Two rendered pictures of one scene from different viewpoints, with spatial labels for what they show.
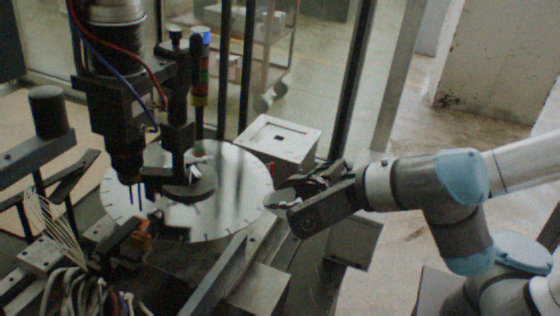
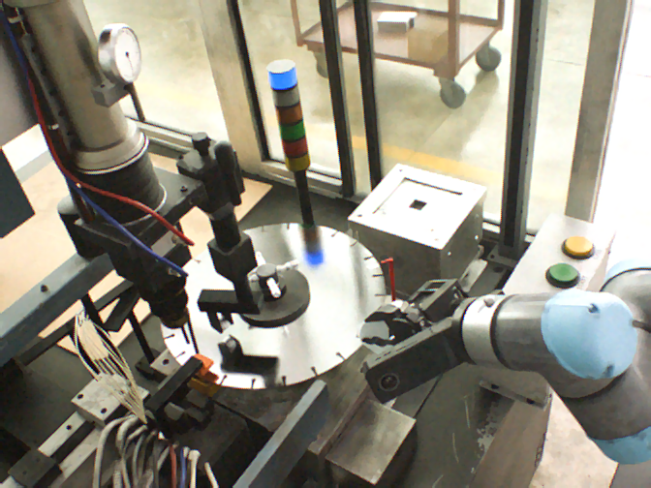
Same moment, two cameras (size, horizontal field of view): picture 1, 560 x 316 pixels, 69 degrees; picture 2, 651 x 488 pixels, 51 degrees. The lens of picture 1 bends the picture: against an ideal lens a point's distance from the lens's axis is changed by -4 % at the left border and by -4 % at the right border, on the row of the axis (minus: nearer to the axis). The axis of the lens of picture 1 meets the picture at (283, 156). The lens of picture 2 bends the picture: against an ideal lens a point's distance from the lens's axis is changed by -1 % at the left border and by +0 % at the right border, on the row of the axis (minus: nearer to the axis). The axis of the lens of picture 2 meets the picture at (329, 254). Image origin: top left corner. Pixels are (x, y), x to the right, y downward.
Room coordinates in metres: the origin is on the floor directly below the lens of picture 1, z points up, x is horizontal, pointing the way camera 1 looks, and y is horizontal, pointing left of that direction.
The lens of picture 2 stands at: (0.03, -0.17, 1.65)
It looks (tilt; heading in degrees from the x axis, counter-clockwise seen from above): 42 degrees down; 22
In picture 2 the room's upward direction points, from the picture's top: 9 degrees counter-clockwise
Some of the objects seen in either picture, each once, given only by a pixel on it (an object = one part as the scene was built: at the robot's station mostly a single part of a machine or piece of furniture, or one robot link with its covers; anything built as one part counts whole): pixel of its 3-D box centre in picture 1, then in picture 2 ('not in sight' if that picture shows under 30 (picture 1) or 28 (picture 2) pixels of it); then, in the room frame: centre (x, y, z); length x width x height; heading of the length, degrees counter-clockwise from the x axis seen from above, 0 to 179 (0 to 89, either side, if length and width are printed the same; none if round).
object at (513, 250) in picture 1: (509, 272); not in sight; (0.56, -0.44, 0.91); 0.13 x 0.12 x 0.14; 170
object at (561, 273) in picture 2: not in sight; (563, 276); (0.81, -0.23, 0.90); 0.04 x 0.04 x 0.02
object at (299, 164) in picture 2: (199, 97); (296, 157); (0.95, 0.23, 0.98); 0.05 x 0.04 x 0.03; 72
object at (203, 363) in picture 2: (124, 246); (184, 394); (0.47, 0.24, 0.95); 0.10 x 0.03 x 0.07; 162
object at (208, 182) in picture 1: (189, 176); (270, 289); (0.65, 0.18, 0.96); 0.11 x 0.11 x 0.03
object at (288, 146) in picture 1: (276, 161); (418, 235); (0.96, 0.02, 0.82); 0.18 x 0.18 x 0.15; 72
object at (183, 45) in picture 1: (176, 94); (220, 209); (0.58, 0.17, 1.17); 0.06 x 0.05 x 0.20; 153
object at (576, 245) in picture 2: not in sight; (577, 248); (0.88, -0.25, 0.90); 0.04 x 0.04 x 0.02
